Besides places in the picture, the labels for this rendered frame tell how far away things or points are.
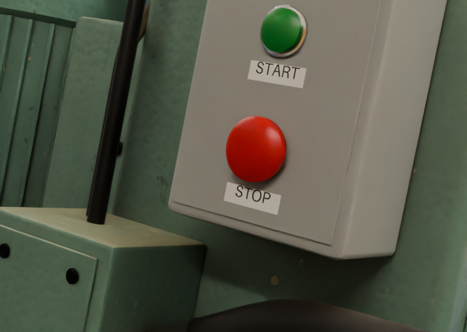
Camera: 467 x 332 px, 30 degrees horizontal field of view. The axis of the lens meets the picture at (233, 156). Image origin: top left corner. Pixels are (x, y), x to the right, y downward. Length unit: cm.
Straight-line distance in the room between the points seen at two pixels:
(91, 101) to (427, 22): 27
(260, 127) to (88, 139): 23
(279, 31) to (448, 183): 11
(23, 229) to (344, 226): 18
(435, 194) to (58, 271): 19
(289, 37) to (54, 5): 29
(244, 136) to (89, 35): 25
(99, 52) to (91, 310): 23
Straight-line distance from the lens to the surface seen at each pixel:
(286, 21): 39
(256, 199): 40
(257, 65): 41
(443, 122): 43
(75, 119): 61
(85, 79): 61
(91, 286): 43
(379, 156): 39
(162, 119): 51
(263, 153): 39
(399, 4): 39
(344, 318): 40
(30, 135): 65
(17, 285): 47
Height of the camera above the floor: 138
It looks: 3 degrees down
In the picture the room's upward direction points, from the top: 11 degrees clockwise
